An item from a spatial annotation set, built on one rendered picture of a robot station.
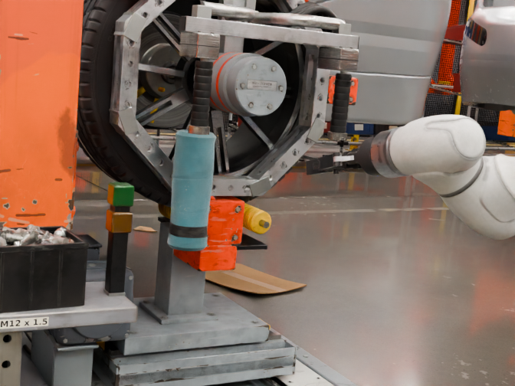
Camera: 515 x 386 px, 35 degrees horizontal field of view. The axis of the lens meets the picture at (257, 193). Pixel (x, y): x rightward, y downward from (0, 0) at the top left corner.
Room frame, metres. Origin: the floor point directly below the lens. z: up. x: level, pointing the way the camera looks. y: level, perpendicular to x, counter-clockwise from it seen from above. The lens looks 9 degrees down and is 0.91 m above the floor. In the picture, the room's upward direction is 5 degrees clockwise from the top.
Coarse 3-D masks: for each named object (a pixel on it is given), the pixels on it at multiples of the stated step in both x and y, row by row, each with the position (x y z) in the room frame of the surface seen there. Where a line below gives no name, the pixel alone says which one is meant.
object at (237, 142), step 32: (256, 0) 2.06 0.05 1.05; (160, 32) 1.95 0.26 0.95; (192, 64) 2.02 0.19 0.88; (288, 64) 2.15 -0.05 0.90; (192, 96) 2.03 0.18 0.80; (288, 96) 2.12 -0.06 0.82; (224, 128) 2.03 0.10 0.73; (256, 128) 2.07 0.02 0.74; (288, 128) 2.10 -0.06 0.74; (224, 160) 2.03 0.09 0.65; (256, 160) 2.06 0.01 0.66
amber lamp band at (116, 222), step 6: (108, 210) 1.48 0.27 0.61; (108, 216) 1.47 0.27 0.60; (114, 216) 1.46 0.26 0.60; (120, 216) 1.46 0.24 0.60; (126, 216) 1.47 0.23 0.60; (132, 216) 1.47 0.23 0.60; (108, 222) 1.47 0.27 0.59; (114, 222) 1.46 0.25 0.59; (120, 222) 1.46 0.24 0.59; (126, 222) 1.47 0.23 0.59; (132, 222) 1.47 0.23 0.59; (108, 228) 1.47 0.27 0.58; (114, 228) 1.46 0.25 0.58; (120, 228) 1.46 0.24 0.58; (126, 228) 1.47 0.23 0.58
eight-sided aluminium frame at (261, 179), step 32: (160, 0) 1.83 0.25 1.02; (288, 0) 1.98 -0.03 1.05; (128, 32) 1.78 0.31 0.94; (128, 64) 1.83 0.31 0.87; (128, 96) 1.79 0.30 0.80; (320, 96) 2.05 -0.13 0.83; (128, 128) 1.79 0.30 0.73; (320, 128) 2.04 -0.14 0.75; (160, 160) 1.88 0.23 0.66; (288, 160) 2.00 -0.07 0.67; (224, 192) 1.92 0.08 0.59; (256, 192) 1.96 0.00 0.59
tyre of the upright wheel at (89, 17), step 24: (96, 0) 1.90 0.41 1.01; (120, 0) 1.86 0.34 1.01; (96, 24) 1.84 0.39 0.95; (96, 48) 1.84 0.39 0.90; (96, 72) 1.84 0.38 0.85; (96, 96) 1.84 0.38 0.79; (96, 120) 1.84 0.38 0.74; (96, 144) 1.86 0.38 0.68; (120, 144) 1.87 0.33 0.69; (120, 168) 1.88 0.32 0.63; (144, 168) 1.90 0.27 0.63; (144, 192) 1.91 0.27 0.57; (168, 192) 1.94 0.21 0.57
